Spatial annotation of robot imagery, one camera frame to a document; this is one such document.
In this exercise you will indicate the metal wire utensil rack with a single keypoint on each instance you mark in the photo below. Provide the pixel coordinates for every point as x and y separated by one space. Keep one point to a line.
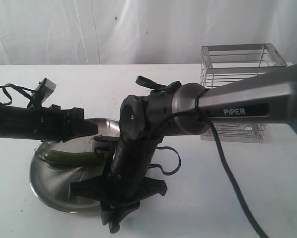
225 64

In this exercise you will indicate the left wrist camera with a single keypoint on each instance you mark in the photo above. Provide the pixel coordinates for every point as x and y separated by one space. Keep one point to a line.
44 89

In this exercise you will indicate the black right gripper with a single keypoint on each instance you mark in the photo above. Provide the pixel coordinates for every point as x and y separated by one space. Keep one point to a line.
118 195

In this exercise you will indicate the round stainless steel plate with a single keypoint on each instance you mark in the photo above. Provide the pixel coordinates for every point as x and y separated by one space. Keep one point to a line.
50 182

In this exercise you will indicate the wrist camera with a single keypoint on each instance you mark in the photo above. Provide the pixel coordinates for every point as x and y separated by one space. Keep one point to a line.
102 144
44 89

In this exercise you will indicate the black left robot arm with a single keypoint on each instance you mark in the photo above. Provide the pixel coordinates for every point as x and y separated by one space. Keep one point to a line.
17 123

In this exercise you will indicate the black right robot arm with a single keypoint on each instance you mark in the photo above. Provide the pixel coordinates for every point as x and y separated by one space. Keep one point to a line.
176 110

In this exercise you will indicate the green cucumber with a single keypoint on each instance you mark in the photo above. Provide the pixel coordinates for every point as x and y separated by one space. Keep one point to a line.
69 158

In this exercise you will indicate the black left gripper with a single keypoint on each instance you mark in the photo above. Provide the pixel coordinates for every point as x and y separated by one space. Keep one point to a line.
54 124

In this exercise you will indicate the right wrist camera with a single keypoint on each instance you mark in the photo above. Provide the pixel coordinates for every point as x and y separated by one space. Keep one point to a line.
102 144

